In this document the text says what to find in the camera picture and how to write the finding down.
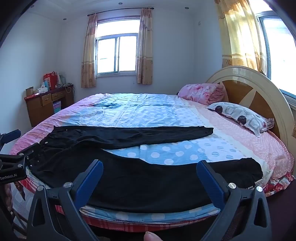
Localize pink folded quilt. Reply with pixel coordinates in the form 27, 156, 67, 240
178, 83, 228, 106

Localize person's right hand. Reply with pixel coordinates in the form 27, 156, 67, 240
143, 231, 164, 241

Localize red bag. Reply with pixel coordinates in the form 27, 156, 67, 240
43, 71, 57, 91

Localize patterned pillow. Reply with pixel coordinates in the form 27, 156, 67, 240
206, 102, 275, 138

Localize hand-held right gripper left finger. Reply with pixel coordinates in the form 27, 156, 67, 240
26, 159, 104, 241

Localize red plaid mattress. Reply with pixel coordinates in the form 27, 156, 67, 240
14, 173, 295, 232

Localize brown wooden desk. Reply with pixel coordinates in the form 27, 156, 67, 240
24, 84, 74, 127

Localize flat red box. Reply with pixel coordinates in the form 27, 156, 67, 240
24, 92, 47, 100

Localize polka dot printed bed sheet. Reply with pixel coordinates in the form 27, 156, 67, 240
8, 93, 295, 230

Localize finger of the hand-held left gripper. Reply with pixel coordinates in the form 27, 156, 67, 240
0, 129, 22, 149
0, 142, 43, 168

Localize wooden bed headboard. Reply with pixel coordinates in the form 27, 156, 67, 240
205, 66, 296, 158

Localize dark curtain rod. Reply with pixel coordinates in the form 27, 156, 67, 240
87, 8, 154, 16

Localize large window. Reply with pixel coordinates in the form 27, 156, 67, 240
255, 5, 296, 98

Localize yellow patterned curtain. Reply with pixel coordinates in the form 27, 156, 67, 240
214, 0, 269, 77

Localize black pants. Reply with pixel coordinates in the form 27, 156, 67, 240
26, 125, 264, 214

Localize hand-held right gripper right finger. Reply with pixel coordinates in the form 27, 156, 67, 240
196, 160, 272, 241

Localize small sliding window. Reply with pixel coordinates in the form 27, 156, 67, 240
95, 20, 140, 76

